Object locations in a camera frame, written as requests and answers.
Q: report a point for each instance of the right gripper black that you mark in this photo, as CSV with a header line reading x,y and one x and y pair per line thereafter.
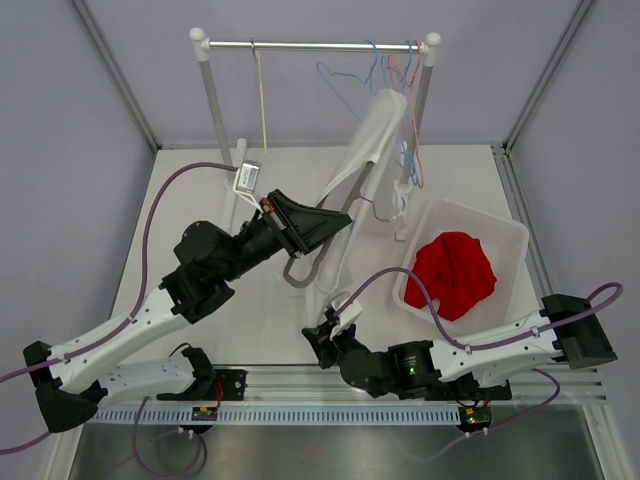
x,y
322,344

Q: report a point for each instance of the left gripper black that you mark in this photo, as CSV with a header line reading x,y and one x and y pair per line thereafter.
x,y
296,226

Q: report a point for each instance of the silver hanger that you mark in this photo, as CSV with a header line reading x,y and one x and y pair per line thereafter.
x,y
365,190

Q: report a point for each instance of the white t shirt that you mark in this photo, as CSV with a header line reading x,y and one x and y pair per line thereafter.
x,y
377,135

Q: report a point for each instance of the red t shirt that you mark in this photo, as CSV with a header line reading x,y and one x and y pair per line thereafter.
x,y
455,271

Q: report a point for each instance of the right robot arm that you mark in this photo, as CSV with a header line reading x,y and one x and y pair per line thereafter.
x,y
475,367

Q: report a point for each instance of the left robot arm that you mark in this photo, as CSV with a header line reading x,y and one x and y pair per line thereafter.
x,y
73,380

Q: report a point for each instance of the cream wooden hanger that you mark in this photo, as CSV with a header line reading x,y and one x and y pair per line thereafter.
x,y
258,61

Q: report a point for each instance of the clothes rack white silver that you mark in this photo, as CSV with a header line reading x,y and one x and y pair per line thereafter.
x,y
408,66

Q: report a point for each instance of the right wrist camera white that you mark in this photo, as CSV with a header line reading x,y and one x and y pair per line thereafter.
x,y
342,312

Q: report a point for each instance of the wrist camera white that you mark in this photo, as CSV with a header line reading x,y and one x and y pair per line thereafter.
x,y
342,312
245,183

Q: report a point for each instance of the aluminium rail frame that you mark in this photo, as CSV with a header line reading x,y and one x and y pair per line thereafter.
x,y
310,385

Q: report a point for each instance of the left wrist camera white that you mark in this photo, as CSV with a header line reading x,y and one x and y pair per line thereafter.
x,y
245,183

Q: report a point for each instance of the white slotted cable duct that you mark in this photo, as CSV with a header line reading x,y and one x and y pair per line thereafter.
x,y
324,415

